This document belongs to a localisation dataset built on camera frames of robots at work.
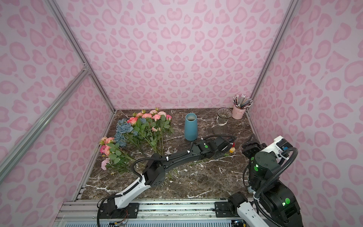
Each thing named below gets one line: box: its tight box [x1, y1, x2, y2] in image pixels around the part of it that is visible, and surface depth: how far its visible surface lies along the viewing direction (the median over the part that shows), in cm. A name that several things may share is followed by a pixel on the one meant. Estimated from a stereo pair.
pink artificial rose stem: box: [127, 116, 139, 125], surface depth 97 cm
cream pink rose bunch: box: [99, 136, 136, 172], surface depth 91 cm
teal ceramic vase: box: [184, 112, 199, 142], surface depth 92 cm
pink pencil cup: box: [231, 94, 254, 120], surface depth 109 cm
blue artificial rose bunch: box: [114, 118, 139, 148], surface depth 94 cm
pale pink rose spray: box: [136, 107, 173, 125], surface depth 112 cm
